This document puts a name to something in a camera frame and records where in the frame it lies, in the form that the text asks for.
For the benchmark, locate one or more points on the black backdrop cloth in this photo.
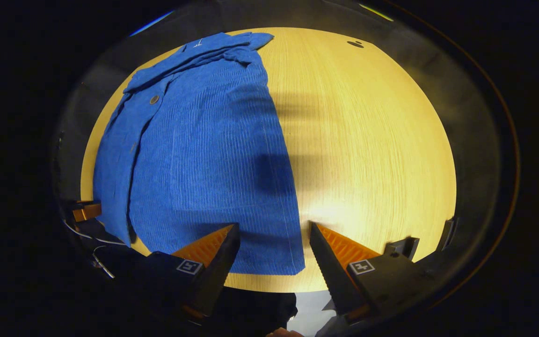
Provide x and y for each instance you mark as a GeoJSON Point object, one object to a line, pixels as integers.
{"type": "Point", "coordinates": [477, 117]}

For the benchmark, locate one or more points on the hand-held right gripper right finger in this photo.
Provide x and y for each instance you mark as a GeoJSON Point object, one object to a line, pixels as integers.
{"type": "Point", "coordinates": [328, 271]}

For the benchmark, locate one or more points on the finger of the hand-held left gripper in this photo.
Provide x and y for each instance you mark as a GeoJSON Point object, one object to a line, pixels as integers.
{"type": "Point", "coordinates": [87, 212]}

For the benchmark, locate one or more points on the grey metal bracket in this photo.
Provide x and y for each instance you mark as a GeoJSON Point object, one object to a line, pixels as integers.
{"type": "Point", "coordinates": [403, 247]}
{"type": "Point", "coordinates": [447, 234]}

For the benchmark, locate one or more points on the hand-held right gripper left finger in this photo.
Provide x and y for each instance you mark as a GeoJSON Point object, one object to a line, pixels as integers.
{"type": "Point", "coordinates": [220, 267]}

